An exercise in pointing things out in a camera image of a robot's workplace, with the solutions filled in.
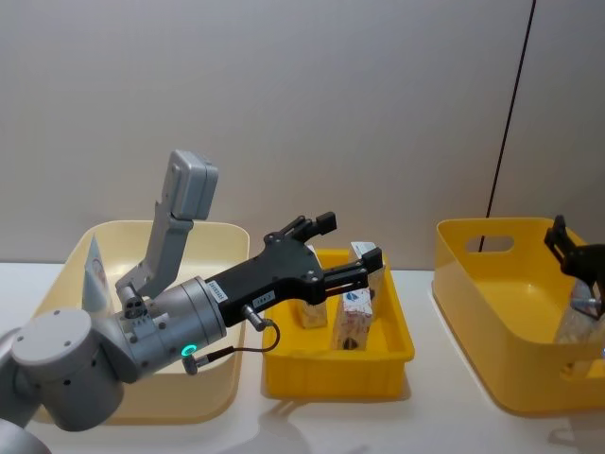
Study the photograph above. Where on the small yellow plastic crate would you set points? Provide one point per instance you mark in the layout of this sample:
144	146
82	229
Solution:
331	373

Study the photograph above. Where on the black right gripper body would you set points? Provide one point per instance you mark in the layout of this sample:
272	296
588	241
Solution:
586	262

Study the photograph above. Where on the white carton with blue mark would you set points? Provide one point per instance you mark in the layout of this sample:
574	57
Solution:
352	321

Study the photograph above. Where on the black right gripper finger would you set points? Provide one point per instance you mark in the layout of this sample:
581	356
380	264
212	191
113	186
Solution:
591	298
559	234

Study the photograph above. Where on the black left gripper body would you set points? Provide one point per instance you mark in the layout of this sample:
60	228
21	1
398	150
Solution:
279	274

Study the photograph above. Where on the large yellow plastic bin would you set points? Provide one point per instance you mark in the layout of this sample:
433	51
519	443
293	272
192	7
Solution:
510	302

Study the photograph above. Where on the pale blue white carton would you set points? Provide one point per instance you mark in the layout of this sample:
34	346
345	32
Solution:
97	279

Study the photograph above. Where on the cream plastic bin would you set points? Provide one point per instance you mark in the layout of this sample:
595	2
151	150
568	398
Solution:
212	392

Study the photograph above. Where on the short white printed carton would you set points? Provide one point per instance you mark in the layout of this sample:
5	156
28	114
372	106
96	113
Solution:
313	314

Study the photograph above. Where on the tall white printed carton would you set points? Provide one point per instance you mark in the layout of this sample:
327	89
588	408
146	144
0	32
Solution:
378	288

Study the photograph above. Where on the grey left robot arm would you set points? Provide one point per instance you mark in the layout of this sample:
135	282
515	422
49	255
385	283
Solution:
61	354

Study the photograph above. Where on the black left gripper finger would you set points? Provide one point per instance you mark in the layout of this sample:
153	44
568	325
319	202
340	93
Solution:
323	222
371	260

